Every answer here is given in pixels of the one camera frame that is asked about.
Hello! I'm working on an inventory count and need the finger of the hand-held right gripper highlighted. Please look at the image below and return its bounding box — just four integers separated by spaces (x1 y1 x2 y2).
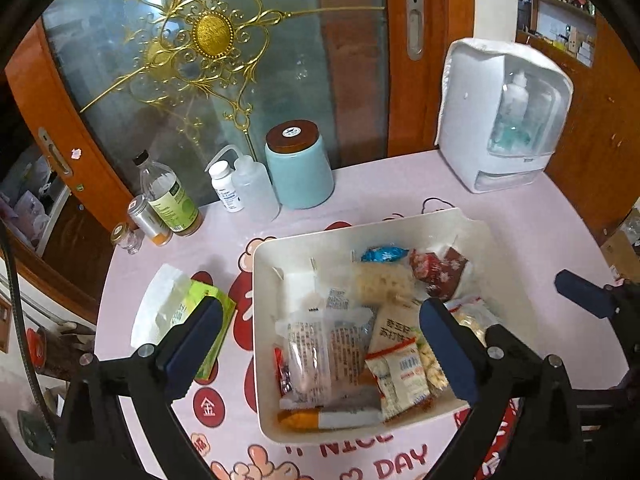
555 269 640 322
486 322 532 357

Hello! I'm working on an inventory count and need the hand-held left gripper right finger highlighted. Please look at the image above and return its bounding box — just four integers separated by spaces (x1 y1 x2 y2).
418 298 587 480

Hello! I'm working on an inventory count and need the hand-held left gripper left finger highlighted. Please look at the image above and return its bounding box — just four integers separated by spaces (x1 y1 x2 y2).
52 297 224 480

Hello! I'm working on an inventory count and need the clear nut mix packet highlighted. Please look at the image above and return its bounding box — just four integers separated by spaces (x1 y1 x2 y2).
445 297 501 346

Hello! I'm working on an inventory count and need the small red white snack packet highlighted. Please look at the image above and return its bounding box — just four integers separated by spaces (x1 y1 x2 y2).
364 341 432 421

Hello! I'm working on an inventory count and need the beige cracker packet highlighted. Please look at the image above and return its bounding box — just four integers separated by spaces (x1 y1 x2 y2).
367 300 426 356

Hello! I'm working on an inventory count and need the maroon silver snack packet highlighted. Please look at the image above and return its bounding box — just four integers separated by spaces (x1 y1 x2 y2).
409 246 473 301

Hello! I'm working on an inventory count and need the yellow rice cracker packet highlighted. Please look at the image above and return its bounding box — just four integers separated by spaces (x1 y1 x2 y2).
350 262 416 306

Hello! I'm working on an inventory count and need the white plastic storage bin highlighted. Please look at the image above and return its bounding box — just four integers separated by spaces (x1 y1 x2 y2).
251 207 533 445

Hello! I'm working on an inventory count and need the clear bag with brown print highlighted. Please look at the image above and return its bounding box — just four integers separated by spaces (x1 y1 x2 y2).
286 317 333 403

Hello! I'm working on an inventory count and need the blue white snack packet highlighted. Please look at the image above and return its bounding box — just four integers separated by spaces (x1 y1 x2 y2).
361 246 408 264

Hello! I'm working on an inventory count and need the green tissue pack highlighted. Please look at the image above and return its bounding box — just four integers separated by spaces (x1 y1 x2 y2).
130 264 237 380

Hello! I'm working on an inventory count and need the cardboard box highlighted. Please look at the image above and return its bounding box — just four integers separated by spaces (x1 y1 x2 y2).
600 210 640 281

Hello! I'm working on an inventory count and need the small glass jar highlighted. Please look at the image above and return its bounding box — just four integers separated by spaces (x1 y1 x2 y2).
110 223 142 256

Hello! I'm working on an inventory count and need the wooden cabinet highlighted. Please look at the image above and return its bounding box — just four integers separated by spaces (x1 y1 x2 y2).
515 0 640 241

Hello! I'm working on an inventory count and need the small metal can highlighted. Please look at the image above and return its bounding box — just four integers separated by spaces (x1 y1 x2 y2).
127 195 172 247

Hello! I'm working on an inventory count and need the glass bottle with green label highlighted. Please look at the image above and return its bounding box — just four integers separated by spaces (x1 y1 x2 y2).
132 150 202 237

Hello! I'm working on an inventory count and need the white pill bottle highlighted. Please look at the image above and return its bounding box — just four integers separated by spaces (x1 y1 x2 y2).
207 160 246 213

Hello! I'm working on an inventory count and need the pink printed tablecloth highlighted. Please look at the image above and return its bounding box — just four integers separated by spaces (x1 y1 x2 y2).
95 147 631 480

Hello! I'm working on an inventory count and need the clear squeeze wash bottle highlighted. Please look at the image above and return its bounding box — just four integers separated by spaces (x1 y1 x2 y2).
210 145 281 222

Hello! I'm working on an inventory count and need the light blue canister brown lid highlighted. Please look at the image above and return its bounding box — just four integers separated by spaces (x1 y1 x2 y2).
265 120 336 210

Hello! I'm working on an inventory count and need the glass door with gold ornament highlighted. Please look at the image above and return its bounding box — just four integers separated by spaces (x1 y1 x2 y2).
42 0 391 211

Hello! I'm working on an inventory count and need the metal door handle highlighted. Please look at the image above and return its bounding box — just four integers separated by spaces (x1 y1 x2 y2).
39 129 73 177
405 0 426 61

